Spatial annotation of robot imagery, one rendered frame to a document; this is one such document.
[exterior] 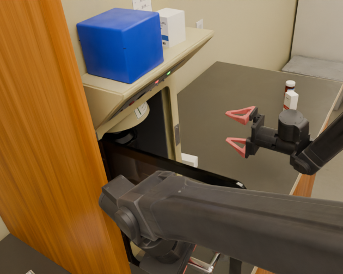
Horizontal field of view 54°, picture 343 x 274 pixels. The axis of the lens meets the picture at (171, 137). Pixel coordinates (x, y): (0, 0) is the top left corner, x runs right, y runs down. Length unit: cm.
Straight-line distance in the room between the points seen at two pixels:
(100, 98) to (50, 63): 13
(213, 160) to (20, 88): 84
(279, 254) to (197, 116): 128
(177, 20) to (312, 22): 304
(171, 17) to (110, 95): 22
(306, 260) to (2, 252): 100
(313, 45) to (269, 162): 258
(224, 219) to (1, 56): 42
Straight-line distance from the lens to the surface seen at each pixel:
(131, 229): 42
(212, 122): 147
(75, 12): 60
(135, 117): 80
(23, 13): 48
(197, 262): 66
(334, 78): 337
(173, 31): 69
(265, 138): 92
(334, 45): 371
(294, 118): 86
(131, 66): 55
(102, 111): 59
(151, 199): 38
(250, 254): 30
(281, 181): 121
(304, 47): 377
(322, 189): 261
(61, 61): 47
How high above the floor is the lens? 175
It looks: 36 degrees down
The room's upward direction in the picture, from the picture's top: 5 degrees counter-clockwise
